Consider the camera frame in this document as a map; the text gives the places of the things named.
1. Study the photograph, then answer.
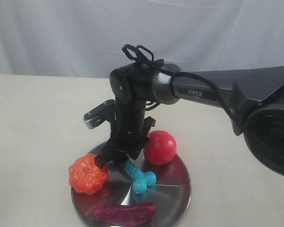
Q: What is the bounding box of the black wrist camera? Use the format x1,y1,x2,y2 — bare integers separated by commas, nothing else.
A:
83,99,115,130

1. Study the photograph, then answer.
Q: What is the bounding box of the purple toy sweet potato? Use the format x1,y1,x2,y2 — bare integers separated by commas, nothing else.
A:
93,202,157,227

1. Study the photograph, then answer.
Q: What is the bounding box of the red apple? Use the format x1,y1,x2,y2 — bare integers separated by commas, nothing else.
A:
143,130,177,165

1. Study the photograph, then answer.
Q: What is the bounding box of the white backdrop cloth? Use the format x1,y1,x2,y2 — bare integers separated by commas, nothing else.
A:
0,0,284,78

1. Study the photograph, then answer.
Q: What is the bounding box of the turquoise toy bone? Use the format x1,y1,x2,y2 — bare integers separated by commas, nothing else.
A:
108,159,157,194

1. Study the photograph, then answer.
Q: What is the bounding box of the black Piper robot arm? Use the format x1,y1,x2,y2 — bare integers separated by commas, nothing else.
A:
84,60,284,176

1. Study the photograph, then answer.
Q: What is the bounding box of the round steel plate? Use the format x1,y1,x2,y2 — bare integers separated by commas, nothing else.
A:
71,141,192,227

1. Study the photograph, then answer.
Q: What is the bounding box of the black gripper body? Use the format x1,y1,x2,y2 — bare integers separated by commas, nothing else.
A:
105,97,156,160

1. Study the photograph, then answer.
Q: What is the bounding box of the orange toy pumpkin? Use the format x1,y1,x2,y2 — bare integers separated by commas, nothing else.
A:
68,153,108,195

